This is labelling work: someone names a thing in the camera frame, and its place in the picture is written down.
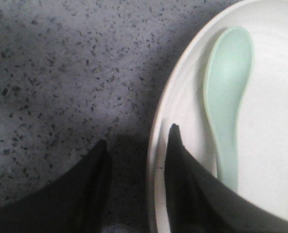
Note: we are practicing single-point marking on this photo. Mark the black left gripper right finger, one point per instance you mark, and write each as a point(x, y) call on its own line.
point(198, 203)

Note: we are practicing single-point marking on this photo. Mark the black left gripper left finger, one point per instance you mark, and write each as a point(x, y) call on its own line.
point(74, 203)

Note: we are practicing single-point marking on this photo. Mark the cream round plate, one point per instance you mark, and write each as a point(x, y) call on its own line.
point(262, 126)

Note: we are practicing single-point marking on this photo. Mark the light green spoon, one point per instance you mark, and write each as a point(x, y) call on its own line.
point(227, 73)

